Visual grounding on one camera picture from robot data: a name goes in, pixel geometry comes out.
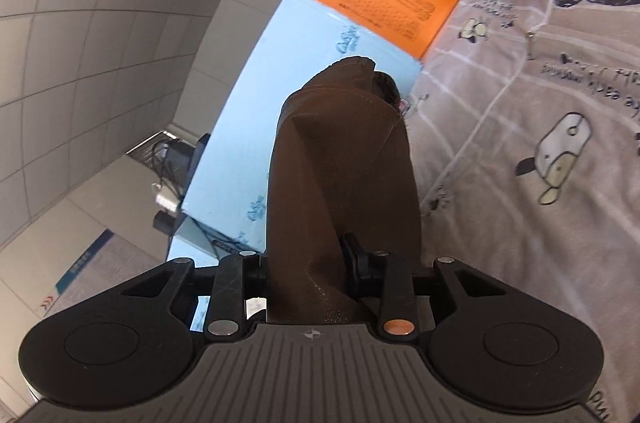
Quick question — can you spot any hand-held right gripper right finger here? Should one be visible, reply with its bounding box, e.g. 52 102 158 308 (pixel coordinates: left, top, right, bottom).
341 233 506 344

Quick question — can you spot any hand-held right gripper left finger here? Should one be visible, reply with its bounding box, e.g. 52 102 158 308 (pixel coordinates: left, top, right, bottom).
122 251 273 339

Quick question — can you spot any brown cloth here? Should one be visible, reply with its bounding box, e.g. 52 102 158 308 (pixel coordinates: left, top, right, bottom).
266 57 423 324

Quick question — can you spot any black power adapter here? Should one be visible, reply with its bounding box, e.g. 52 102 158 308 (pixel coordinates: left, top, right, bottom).
154 211 178 234

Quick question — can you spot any grey printed blanket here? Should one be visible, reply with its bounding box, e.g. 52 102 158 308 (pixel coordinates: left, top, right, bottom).
400 0 640 423

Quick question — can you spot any dark window vent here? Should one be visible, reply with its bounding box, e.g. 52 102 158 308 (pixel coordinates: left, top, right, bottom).
125 130 178 159

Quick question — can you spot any light blue cardboard box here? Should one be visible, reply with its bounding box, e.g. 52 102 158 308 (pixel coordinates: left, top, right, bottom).
180 0 425 254

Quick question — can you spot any black cable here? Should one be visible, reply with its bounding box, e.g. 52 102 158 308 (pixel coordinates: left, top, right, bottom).
150 140 186 204

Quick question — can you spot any wall poster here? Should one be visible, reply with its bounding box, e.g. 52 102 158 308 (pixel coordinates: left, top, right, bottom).
37 228 166 319

